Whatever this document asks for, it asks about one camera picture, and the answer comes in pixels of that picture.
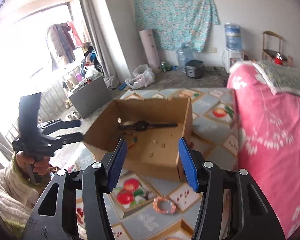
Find multicolour bead bracelet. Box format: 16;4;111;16
112;134;139;151

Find pink strap digital watch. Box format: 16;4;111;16
118;121;178;132

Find orange pink bead bracelet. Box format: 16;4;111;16
152;195;177;215

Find operator left hand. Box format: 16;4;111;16
15;151;50;177

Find grey cabinet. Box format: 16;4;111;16
69;77;112;119

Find fruit pattern tablecloth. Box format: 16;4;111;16
63;88;238;239

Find hanging clothes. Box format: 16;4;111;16
46;21;83;71

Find pink floral blanket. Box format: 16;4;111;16
227;62;300;238

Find brown cardboard box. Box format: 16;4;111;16
83;98;192;182

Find white plastic bag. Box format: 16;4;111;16
125;64;155;89

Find pink rolled mat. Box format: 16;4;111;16
139;29;161;74

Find grey curtain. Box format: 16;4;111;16
79;0;120;89

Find grey rice cooker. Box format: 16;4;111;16
185;60;205;79

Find white water dispenser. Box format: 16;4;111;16
222;48;244;74

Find wooden chair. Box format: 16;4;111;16
262;31;288;62

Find blue water bottle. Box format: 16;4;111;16
224;23;242;51

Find teal floral wall cloth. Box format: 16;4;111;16
134;0;220;53

